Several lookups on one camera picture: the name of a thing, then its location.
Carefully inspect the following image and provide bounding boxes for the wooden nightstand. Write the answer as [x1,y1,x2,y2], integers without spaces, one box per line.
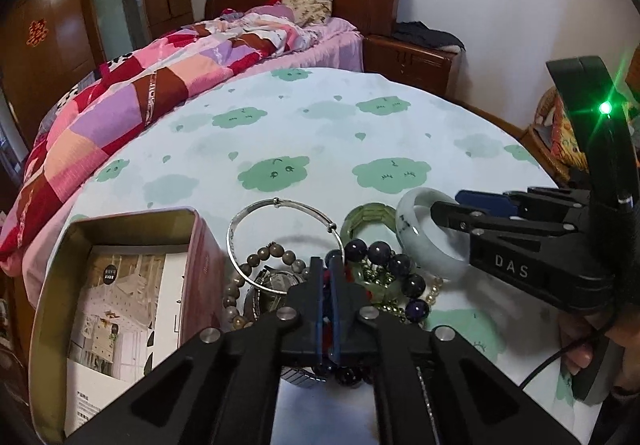
[362,35,462,99]

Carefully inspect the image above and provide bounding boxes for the pale jade bangle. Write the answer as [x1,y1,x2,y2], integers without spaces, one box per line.
[395,187,470,281]

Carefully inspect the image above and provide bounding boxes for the person's right hand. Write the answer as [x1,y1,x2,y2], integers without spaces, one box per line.
[558,305,639,395]

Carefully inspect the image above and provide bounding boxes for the printed booklet in tin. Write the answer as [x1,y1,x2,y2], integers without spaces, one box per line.
[64,246,186,434]

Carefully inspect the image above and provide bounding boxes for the silver bangle bracelet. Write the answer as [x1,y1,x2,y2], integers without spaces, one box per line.
[226,196,346,296]

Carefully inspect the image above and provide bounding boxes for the green stone bracelet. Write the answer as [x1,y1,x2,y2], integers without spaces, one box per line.
[340,202,402,291]

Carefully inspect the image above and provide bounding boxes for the silver metal band watch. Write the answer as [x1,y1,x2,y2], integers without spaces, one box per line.
[243,265,326,389]

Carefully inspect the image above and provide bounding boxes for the cloud pattern table cloth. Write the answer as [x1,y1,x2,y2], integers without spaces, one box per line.
[65,68,599,444]

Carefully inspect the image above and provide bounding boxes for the pink bed sheet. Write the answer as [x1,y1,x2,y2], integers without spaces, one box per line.
[1,18,362,299]

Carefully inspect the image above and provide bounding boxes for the dark clothes on nightstand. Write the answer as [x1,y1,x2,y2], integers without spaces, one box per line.
[392,21,465,54]

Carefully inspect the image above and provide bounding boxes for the brown wooden wardrobe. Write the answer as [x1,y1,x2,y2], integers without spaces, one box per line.
[1,0,193,145]

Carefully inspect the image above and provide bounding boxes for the wicker chair with cushion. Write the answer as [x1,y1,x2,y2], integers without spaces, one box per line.
[521,87,589,188]

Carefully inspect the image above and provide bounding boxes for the grey wooden bead bracelet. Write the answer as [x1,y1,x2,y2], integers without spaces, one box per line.
[222,241,308,331]

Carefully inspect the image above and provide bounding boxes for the dark purple bead bracelet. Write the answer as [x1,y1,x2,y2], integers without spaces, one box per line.
[324,239,432,387]

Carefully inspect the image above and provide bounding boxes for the patchwork quilt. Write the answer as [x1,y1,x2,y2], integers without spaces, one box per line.
[1,12,319,269]

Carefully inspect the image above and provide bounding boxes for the pink metal tin box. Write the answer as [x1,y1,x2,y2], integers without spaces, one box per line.
[28,209,224,444]

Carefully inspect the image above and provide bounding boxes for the floral pillow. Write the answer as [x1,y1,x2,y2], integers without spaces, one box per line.
[281,0,333,28]

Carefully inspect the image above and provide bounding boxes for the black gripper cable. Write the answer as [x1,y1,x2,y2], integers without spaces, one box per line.
[517,314,622,391]

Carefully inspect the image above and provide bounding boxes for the pearl necklace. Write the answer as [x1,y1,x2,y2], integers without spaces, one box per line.
[364,268,446,321]

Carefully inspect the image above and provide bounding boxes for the red double happiness decal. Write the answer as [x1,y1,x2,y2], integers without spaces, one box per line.
[26,19,49,47]

